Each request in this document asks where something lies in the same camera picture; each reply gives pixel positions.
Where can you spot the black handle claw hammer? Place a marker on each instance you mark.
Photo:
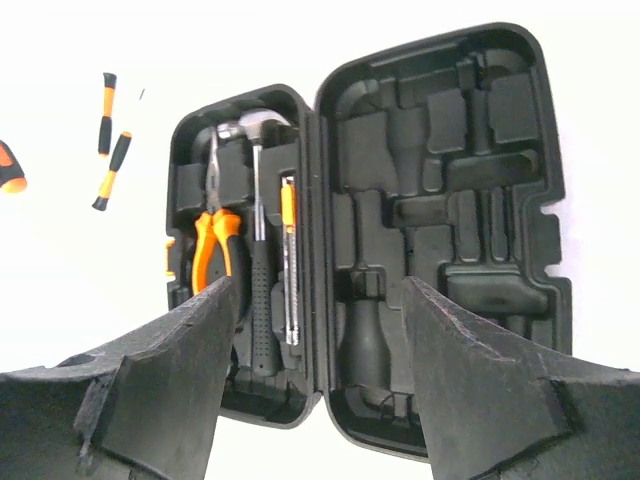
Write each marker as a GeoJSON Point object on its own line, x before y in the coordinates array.
{"type": "Point", "coordinates": [265, 356]}

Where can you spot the small precision screwdriver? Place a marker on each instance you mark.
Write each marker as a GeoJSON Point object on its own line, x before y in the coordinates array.
{"type": "Point", "coordinates": [117, 159]}
{"type": "Point", "coordinates": [105, 130]}

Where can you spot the orange handle needle-nose pliers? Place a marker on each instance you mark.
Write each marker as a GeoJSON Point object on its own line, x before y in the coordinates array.
{"type": "Point", "coordinates": [216, 225]}

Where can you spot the small precision screwdriver upper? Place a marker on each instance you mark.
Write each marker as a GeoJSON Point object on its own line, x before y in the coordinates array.
{"type": "Point", "coordinates": [105, 130]}

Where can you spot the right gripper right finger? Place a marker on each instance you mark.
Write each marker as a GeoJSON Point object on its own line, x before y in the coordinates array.
{"type": "Point", "coordinates": [494, 405]}

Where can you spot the black plastic tool case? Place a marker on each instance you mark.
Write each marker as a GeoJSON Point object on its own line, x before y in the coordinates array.
{"type": "Point", "coordinates": [430, 159]}

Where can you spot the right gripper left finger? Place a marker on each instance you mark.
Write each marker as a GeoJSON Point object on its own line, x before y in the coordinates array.
{"type": "Point", "coordinates": [142, 406]}

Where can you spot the small precision screwdriver lower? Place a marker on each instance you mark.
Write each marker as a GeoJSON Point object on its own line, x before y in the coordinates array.
{"type": "Point", "coordinates": [117, 159]}

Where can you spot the black handle nut driver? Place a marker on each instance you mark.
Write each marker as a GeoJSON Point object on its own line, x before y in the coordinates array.
{"type": "Point", "coordinates": [13, 179]}

